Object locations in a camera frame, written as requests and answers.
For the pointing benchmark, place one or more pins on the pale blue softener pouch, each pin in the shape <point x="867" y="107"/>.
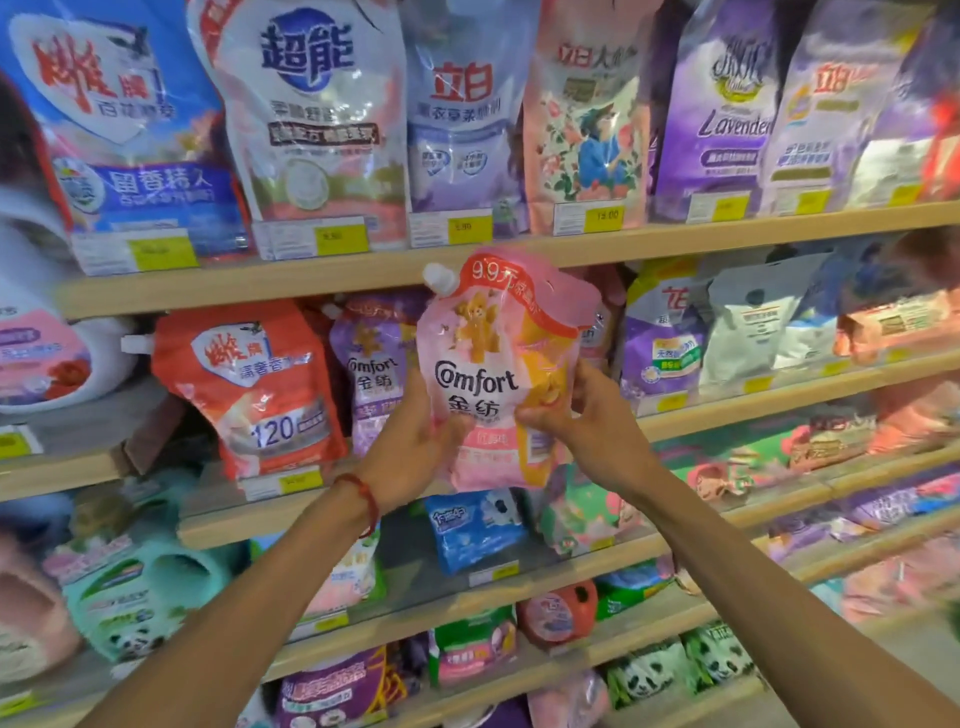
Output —
<point x="465" y="112"/>

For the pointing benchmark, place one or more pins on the teal detergent jug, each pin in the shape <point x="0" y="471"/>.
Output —
<point x="142" y="585"/>

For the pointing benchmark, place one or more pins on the purple green detergent pouch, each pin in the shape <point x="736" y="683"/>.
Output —
<point x="664" y="337"/>

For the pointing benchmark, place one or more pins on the pink floral detergent pouch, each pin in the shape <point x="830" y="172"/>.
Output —
<point x="589" y="127"/>

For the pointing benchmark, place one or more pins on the orange pink detergent pouch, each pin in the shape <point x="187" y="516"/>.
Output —
<point x="900" y="315"/>

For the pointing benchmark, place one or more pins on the row of yellow price tags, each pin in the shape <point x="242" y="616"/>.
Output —
<point x="341" y="238"/>
<point x="300" y="481"/>

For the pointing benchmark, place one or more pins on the person's right hand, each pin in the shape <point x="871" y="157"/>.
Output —
<point x="600" y="442"/>

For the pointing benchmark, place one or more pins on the white grey detergent pouch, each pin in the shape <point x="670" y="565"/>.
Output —
<point x="750" y="322"/>

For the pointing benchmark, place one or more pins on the row of colourful soap packets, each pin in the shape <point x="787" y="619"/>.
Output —
<point x="772" y="450"/>

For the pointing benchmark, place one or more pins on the red orange detergent bottle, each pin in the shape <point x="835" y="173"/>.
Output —
<point x="559" y="611"/>

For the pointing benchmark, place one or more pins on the white pink pouch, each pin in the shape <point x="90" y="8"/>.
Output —
<point x="345" y="585"/>

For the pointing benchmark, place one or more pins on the green blue packet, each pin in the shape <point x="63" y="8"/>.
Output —
<point x="634" y="589"/>

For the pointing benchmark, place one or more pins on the light purple detergent pouch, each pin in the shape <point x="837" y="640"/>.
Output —
<point x="832" y="105"/>

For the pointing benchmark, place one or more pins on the red detergent pouch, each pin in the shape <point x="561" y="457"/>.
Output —
<point x="251" y="382"/>

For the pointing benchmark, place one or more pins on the person's right forearm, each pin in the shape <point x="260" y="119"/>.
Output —
<point x="765" y="607"/>

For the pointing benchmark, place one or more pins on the person's left thumb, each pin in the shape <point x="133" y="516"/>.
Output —
<point x="454" y="431"/>

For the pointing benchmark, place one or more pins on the white pink detergent jug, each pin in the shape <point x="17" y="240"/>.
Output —
<point x="45" y="352"/>

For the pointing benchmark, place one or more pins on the row of purple packets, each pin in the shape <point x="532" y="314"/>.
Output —
<point x="862" y="514"/>

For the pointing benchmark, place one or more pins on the dark blue detergent pouch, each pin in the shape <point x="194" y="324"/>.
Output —
<point x="832" y="300"/>

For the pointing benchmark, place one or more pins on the large blue detergent pouch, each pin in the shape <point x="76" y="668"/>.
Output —
<point x="127" y="112"/>

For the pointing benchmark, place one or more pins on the person's right thumb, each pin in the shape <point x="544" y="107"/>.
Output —
<point x="544" y="418"/>

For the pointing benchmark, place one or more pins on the purple lavender detergent pouch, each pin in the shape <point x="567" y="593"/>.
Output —
<point x="720" y="112"/>

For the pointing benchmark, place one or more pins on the pink fabric softener pouch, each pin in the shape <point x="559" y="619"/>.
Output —
<point x="502" y="352"/>

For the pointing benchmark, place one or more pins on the purple fabric softener pouch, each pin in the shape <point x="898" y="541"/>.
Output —
<point x="375" y="367"/>

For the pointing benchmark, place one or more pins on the blue panda packet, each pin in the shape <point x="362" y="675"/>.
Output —
<point x="472" y="525"/>

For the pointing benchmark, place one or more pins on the person's left forearm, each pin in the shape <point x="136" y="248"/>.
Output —
<point x="247" y="615"/>

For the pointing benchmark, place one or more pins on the person's left hand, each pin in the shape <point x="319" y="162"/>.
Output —
<point x="401" y="457"/>

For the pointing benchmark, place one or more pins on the green pink packet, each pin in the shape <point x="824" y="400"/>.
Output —
<point x="581" y="517"/>

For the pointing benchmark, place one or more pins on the green panda packet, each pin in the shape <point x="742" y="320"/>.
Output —
<point x="720" y="656"/>
<point x="645" y="675"/>

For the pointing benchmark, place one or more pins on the purple white detergent pouch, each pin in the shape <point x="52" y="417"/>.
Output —
<point x="900" y="142"/>

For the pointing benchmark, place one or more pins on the pale pink pouch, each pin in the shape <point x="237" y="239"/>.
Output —
<point x="570" y="701"/>

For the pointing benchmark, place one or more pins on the yellow shelf price tag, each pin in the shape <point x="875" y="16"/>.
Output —
<point x="495" y="574"/>

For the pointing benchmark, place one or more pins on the green pink detergent pouch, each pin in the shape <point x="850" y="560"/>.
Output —
<point x="472" y="645"/>

